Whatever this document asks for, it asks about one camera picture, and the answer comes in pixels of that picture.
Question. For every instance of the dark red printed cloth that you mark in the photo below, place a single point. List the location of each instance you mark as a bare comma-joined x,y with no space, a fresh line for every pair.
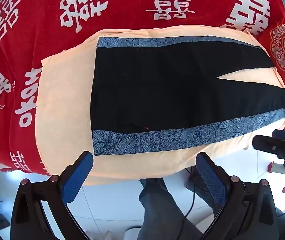
2,130

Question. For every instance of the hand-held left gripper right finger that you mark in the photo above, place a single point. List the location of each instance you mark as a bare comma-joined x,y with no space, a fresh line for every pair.
211,177

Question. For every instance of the black pants with blue trim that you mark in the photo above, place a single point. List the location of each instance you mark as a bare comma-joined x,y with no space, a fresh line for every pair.
157,85

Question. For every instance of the cream cloth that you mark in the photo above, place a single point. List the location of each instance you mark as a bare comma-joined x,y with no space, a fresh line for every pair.
65,92

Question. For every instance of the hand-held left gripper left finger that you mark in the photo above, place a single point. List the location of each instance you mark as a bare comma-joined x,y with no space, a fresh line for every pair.
77,177

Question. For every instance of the red printed blanket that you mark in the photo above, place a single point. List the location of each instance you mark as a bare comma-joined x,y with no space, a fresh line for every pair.
45,42

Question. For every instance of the small red floor item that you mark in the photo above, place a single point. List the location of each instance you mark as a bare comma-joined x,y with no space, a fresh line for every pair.
274,167

